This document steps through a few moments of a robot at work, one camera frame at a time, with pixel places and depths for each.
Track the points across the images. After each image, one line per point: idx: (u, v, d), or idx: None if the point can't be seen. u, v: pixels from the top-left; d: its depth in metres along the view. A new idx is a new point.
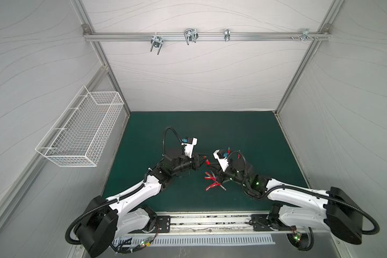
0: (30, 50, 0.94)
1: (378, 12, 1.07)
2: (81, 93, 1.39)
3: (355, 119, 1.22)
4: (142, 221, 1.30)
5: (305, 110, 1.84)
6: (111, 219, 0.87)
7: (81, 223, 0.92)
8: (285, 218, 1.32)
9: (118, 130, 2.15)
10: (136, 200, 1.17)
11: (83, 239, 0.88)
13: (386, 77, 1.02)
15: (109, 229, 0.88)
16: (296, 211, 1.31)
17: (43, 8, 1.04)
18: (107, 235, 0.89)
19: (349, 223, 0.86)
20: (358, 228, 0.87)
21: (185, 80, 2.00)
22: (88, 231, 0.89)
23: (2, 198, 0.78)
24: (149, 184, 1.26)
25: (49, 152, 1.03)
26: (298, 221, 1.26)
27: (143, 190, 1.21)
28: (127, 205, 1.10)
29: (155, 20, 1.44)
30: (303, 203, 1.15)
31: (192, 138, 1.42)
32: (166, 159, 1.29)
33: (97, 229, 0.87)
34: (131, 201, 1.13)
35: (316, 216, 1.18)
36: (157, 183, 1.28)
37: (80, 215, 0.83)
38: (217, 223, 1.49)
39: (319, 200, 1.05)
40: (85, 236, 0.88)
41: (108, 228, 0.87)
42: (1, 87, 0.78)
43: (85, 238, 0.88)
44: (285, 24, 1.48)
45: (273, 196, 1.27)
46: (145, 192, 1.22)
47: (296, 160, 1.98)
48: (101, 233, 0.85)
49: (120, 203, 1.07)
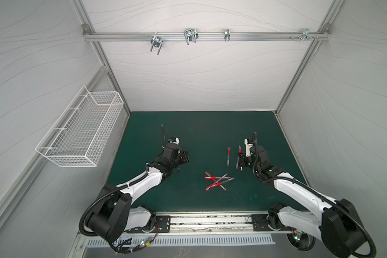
0: (31, 50, 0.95)
1: (379, 12, 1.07)
2: (81, 93, 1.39)
3: (356, 119, 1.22)
4: (143, 218, 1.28)
5: (306, 109, 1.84)
6: (126, 201, 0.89)
7: (93, 213, 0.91)
8: (282, 215, 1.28)
9: (118, 130, 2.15)
10: (144, 187, 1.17)
11: (97, 229, 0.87)
13: (386, 76, 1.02)
15: (123, 212, 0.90)
16: (296, 213, 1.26)
17: (43, 7, 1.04)
18: (121, 221, 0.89)
19: (342, 235, 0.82)
20: (352, 244, 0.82)
21: (185, 81, 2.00)
22: (100, 221, 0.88)
23: (2, 198, 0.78)
24: (152, 172, 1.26)
25: (50, 152, 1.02)
26: (294, 221, 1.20)
27: (149, 178, 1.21)
28: (137, 190, 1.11)
29: (155, 21, 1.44)
30: (305, 201, 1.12)
31: (175, 138, 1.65)
32: (167, 150, 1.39)
33: (112, 215, 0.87)
34: (140, 188, 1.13)
35: (313, 221, 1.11)
36: (158, 171, 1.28)
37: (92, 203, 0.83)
38: (216, 223, 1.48)
39: (322, 203, 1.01)
40: (98, 226, 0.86)
41: (122, 210, 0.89)
42: (1, 87, 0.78)
43: (98, 228, 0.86)
44: (285, 24, 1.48)
45: (280, 186, 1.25)
46: (151, 179, 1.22)
47: (296, 160, 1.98)
48: (116, 217, 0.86)
49: (130, 189, 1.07)
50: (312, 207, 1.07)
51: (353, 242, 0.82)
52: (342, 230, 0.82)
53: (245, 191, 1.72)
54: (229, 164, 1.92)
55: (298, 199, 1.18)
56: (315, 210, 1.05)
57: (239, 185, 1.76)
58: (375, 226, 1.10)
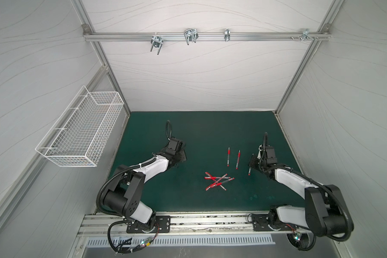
0: (31, 50, 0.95)
1: (379, 12, 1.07)
2: (81, 93, 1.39)
3: (355, 119, 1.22)
4: (144, 215, 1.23)
5: (306, 109, 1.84)
6: (140, 178, 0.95)
7: (109, 191, 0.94)
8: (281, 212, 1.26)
9: (118, 130, 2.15)
10: (153, 170, 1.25)
11: (114, 205, 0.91)
13: (386, 76, 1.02)
15: (137, 189, 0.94)
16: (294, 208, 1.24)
17: (43, 7, 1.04)
18: (135, 198, 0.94)
19: (319, 209, 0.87)
20: (330, 223, 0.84)
21: (185, 81, 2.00)
22: (116, 197, 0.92)
23: (2, 198, 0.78)
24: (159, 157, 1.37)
25: (49, 152, 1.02)
26: (292, 216, 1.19)
27: (157, 161, 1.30)
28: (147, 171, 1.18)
29: (155, 21, 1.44)
30: (297, 188, 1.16)
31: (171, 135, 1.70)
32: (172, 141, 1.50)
33: (127, 191, 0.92)
34: (150, 170, 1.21)
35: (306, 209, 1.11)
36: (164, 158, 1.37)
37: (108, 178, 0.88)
38: (216, 223, 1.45)
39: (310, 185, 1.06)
40: (114, 201, 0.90)
41: (137, 187, 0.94)
42: (0, 87, 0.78)
43: (115, 204, 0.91)
44: (285, 24, 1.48)
45: (279, 176, 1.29)
46: (159, 164, 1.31)
47: (296, 160, 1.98)
48: (131, 192, 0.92)
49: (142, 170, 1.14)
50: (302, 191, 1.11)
51: (332, 222, 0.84)
52: (322, 210, 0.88)
53: (245, 191, 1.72)
54: (229, 164, 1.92)
55: (292, 187, 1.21)
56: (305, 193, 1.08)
57: (239, 185, 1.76)
58: (375, 226, 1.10)
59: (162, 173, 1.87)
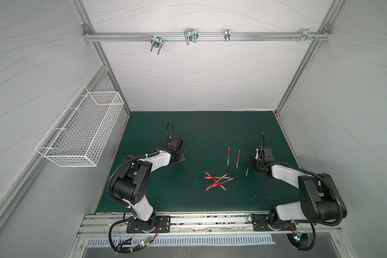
0: (31, 50, 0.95)
1: (379, 12, 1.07)
2: (81, 93, 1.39)
3: (355, 119, 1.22)
4: (145, 212, 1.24)
5: (306, 109, 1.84)
6: (147, 165, 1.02)
7: (118, 178, 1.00)
8: (280, 210, 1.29)
9: (118, 130, 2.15)
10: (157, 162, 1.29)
11: (122, 192, 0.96)
13: (385, 76, 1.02)
15: (145, 177, 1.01)
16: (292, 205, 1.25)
17: (43, 7, 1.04)
18: (142, 185, 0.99)
19: (312, 196, 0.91)
20: (324, 209, 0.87)
21: (185, 80, 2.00)
22: (125, 185, 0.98)
23: (2, 198, 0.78)
24: (162, 151, 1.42)
25: (50, 152, 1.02)
26: (289, 213, 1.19)
27: (162, 154, 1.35)
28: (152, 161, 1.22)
29: (155, 21, 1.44)
30: (294, 180, 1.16)
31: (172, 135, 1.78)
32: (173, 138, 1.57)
33: (136, 178, 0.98)
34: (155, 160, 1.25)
35: None
36: (167, 152, 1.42)
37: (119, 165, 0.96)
38: (217, 223, 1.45)
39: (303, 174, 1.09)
40: (123, 188, 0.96)
41: (144, 174, 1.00)
42: (0, 87, 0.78)
43: (124, 191, 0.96)
44: (285, 24, 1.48)
45: (276, 171, 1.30)
46: (163, 157, 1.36)
47: (296, 160, 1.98)
48: (139, 179, 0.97)
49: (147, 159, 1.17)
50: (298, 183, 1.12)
51: (327, 208, 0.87)
52: (316, 197, 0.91)
53: (245, 191, 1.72)
54: (229, 164, 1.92)
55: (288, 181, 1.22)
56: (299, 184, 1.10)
57: (239, 185, 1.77)
58: (375, 226, 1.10)
59: (162, 173, 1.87)
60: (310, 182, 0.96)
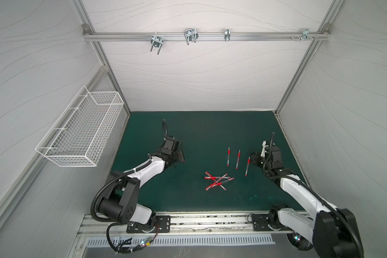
0: (31, 50, 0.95)
1: (379, 12, 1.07)
2: (81, 93, 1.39)
3: (355, 119, 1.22)
4: (145, 215, 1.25)
5: (306, 109, 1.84)
6: (135, 184, 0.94)
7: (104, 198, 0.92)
8: (282, 215, 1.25)
9: (118, 130, 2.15)
10: (149, 173, 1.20)
11: (109, 213, 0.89)
13: (386, 76, 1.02)
15: (133, 194, 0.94)
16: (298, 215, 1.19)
17: (43, 7, 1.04)
18: (130, 204, 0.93)
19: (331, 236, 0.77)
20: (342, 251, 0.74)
21: (185, 81, 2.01)
22: (111, 205, 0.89)
23: (2, 198, 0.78)
24: (154, 158, 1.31)
25: (50, 152, 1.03)
26: (292, 224, 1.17)
27: (153, 164, 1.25)
28: (143, 175, 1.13)
29: (155, 21, 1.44)
30: (305, 204, 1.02)
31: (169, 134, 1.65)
32: (168, 141, 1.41)
33: (122, 198, 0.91)
34: (145, 173, 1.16)
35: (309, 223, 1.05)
36: (160, 160, 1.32)
37: (104, 185, 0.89)
38: (216, 223, 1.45)
39: (320, 205, 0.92)
40: (109, 209, 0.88)
41: (131, 193, 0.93)
42: (0, 87, 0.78)
43: (110, 212, 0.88)
44: (285, 24, 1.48)
45: (285, 185, 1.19)
46: (155, 166, 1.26)
47: (296, 160, 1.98)
48: (126, 198, 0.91)
49: (137, 174, 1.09)
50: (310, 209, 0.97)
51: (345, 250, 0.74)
52: (332, 236, 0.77)
53: (245, 191, 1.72)
54: (229, 164, 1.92)
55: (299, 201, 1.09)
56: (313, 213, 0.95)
57: (239, 185, 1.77)
58: (375, 226, 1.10)
59: (162, 173, 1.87)
60: (330, 220, 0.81)
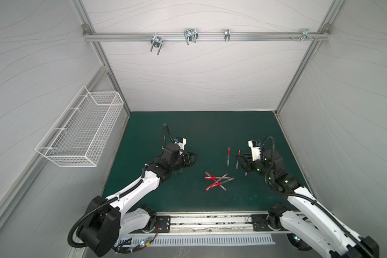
0: (30, 50, 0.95)
1: (379, 12, 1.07)
2: (81, 93, 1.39)
3: (356, 119, 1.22)
4: (142, 221, 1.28)
5: (306, 109, 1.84)
6: (114, 216, 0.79)
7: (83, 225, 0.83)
8: (285, 221, 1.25)
9: (118, 130, 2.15)
10: (137, 197, 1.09)
11: (87, 242, 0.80)
13: (386, 76, 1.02)
15: (113, 226, 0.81)
16: (302, 224, 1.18)
17: (43, 7, 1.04)
18: (109, 234, 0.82)
19: None
20: None
21: (185, 81, 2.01)
22: (90, 233, 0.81)
23: (2, 198, 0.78)
24: (148, 178, 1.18)
25: (49, 152, 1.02)
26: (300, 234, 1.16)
27: (143, 186, 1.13)
28: (128, 201, 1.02)
29: (155, 21, 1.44)
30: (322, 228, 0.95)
31: (182, 138, 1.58)
32: (166, 152, 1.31)
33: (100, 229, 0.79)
34: (133, 198, 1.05)
35: (322, 241, 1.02)
36: (155, 177, 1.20)
37: (82, 216, 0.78)
38: (216, 223, 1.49)
39: (344, 237, 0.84)
40: (88, 238, 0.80)
41: (112, 226, 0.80)
42: (1, 87, 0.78)
43: (88, 241, 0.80)
44: (285, 24, 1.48)
45: (294, 202, 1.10)
46: (145, 188, 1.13)
47: (296, 160, 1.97)
48: (104, 232, 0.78)
49: (121, 201, 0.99)
50: (329, 237, 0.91)
51: None
52: None
53: (245, 191, 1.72)
54: (229, 164, 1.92)
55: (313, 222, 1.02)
56: (333, 242, 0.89)
57: (239, 185, 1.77)
58: (375, 226, 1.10)
59: None
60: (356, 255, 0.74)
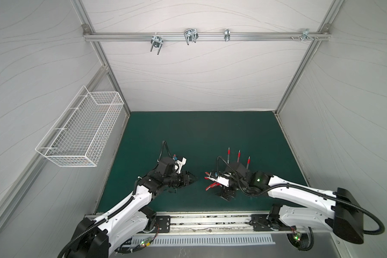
0: (30, 50, 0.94)
1: (378, 12, 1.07)
2: (81, 93, 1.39)
3: (355, 119, 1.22)
4: (140, 225, 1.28)
5: (306, 109, 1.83)
6: (102, 241, 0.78)
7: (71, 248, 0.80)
8: (285, 219, 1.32)
9: (118, 130, 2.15)
10: (127, 215, 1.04)
11: None
13: (386, 76, 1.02)
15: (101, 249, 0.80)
16: (296, 212, 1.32)
17: (43, 7, 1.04)
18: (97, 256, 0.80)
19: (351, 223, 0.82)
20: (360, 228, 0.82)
21: (185, 81, 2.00)
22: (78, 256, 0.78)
23: (2, 198, 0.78)
24: (140, 194, 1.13)
25: (49, 152, 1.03)
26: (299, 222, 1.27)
27: (134, 201, 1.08)
28: (118, 222, 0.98)
29: (155, 21, 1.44)
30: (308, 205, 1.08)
31: (182, 157, 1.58)
32: (160, 165, 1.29)
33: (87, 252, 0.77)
34: (122, 217, 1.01)
35: (316, 216, 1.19)
36: (147, 193, 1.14)
37: (71, 240, 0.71)
38: (216, 223, 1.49)
39: (326, 201, 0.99)
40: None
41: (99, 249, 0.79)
42: (0, 86, 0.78)
43: None
44: (286, 24, 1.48)
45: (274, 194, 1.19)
46: (136, 205, 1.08)
47: (296, 160, 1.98)
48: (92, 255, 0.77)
49: (109, 223, 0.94)
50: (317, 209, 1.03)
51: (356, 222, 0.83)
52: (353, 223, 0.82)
53: None
54: None
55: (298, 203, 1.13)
56: (322, 211, 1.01)
57: None
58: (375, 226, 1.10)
59: None
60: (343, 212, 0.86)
